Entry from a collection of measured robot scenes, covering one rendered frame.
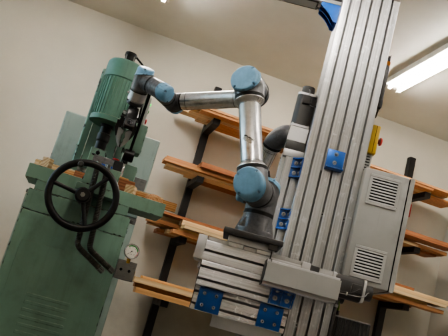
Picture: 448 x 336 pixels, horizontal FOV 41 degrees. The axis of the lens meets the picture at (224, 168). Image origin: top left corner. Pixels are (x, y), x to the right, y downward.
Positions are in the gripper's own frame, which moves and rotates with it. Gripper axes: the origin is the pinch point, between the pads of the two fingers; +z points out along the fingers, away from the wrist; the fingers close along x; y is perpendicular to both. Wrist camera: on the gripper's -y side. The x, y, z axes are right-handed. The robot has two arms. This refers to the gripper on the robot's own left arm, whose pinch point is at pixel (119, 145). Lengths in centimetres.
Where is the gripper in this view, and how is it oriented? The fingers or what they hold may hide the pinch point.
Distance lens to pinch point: 262.2
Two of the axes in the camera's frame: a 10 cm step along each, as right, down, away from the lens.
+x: -9.3, -3.2, -1.7
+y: -0.6, -3.2, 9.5
